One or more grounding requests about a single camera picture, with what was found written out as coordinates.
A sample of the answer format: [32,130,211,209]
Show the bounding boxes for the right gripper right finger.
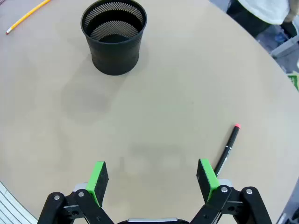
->
[190,158,273,224]

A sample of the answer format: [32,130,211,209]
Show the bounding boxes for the person's black trousers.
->
[225,0,273,38]

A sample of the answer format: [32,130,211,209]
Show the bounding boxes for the yellow pencil with pink eraser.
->
[5,0,51,35]

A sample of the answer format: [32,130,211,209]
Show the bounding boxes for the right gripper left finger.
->
[37,161,115,224]

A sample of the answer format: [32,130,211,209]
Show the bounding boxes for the black marker with red ends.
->
[214,123,241,177]

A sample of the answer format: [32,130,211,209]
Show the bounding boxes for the black mesh pen holder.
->
[80,0,148,76]

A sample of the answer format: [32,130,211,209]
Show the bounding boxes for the green printed plastic bag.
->
[286,71,299,91]

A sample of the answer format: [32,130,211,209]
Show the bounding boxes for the aluminium rail platform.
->
[0,181,38,224]

